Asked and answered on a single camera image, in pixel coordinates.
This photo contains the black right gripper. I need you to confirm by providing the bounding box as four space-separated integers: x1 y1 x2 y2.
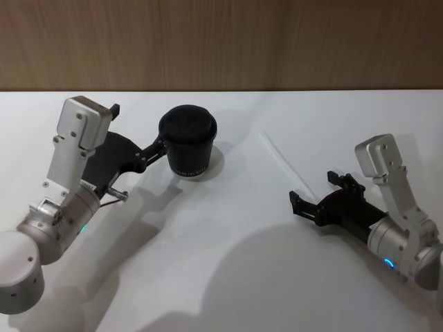
288 169 389 243

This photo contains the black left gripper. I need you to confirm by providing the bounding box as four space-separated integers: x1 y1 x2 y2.
80 103 168 201

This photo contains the black paper cup with lid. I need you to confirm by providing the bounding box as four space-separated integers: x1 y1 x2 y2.
158 102 218 181

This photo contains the clear plastic straw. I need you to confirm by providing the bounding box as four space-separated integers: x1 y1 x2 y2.
258 129 317 203

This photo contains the thin dark gripper cable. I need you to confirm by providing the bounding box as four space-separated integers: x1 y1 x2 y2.
99 188 129 209

